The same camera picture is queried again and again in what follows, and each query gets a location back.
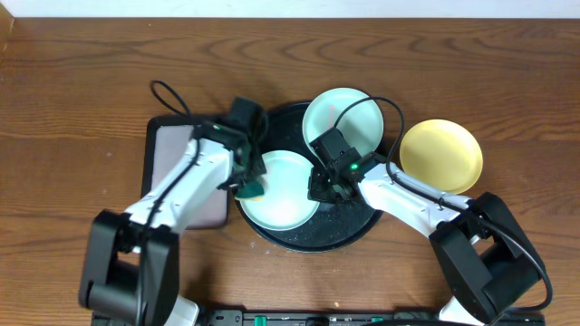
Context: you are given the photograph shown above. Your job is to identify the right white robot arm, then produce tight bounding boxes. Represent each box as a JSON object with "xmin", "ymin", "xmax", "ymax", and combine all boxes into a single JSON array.
[{"xmin": 310, "ymin": 152, "xmax": 549, "ymax": 325}]

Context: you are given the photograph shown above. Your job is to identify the mint green plate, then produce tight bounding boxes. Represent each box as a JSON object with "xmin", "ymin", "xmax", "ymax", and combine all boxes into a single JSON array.
[
  {"xmin": 302, "ymin": 88, "xmax": 383, "ymax": 156},
  {"xmin": 240, "ymin": 150, "xmax": 319, "ymax": 231}
]

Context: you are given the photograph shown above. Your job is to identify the black rail with green clips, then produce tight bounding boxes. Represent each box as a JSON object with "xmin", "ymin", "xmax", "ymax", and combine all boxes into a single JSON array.
[{"xmin": 90, "ymin": 309, "xmax": 545, "ymax": 326}]

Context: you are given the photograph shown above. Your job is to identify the round black tray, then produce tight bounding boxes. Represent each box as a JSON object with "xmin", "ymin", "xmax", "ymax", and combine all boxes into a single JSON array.
[{"xmin": 236, "ymin": 101, "xmax": 382, "ymax": 253}]

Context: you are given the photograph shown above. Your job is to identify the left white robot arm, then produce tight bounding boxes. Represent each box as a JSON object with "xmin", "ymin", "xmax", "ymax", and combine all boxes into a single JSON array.
[{"xmin": 79, "ymin": 129, "xmax": 266, "ymax": 325}]

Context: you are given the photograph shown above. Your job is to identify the green yellow sponge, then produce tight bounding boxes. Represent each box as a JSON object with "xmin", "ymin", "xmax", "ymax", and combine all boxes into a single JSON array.
[{"xmin": 234, "ymin": 181, "xmax": 265, "ymax": 201}]

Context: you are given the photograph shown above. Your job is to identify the black rectangular soap tray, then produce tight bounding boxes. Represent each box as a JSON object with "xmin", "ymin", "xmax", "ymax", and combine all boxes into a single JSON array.
[{"xmin": 140, "ymin": 116, "xmax": 229, "ymax": 230}]

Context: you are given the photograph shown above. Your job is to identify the yellow plate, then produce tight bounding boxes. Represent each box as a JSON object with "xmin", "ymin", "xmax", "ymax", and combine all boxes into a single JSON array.
[{"xmin": 400, "ymin": 120, "xmax": 483, "ymax": 194}]

